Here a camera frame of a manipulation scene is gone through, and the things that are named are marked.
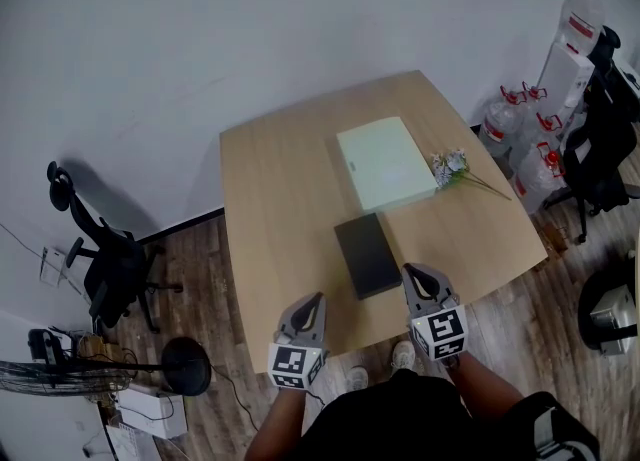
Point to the black office chair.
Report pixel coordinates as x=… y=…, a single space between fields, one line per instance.
x=112 y=274
x=597 y=149

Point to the black round stool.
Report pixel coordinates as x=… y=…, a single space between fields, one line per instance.
x=590 y=289

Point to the grey metal device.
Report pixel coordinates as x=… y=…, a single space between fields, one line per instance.
x=612 y=321

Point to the white flat box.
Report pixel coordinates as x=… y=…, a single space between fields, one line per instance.
x=385 y=164

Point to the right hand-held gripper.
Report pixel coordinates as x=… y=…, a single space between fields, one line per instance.
x=440 y=334

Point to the white water dispenser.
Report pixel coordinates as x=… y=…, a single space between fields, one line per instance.
x=565 y=79

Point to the person's left white shoe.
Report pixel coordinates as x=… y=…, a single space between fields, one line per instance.
x=357 y=379

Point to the black box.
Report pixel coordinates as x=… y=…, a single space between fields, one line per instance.
x=367 y=254

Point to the person's left forearm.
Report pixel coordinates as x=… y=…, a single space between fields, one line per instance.
x=275 y=429

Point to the white cardboard box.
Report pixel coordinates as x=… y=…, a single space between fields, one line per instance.
x=152 y=411
x=130 y=444

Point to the person's right white shoe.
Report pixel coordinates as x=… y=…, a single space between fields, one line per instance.
x=403 y=355

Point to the artificial flower sprig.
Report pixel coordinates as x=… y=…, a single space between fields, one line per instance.
x=450 y=164

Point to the person's black clothing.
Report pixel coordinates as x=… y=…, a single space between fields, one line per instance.
x=390 y=424

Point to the black pedestal fan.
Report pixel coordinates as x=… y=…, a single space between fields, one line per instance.
x=186 y=366

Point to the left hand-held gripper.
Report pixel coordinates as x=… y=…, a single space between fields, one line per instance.
x=295 y=366

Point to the brown wooden block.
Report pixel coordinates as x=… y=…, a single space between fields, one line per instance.
x=554 y=238

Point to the clear dispenser water jug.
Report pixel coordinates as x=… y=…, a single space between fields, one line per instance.
x=580 y=21

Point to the person's white shoe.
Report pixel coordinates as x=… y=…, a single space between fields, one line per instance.
x=357 y=379
x=403 y=355

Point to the person's right forearm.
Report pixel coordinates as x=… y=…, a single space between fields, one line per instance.
x=485 y=389

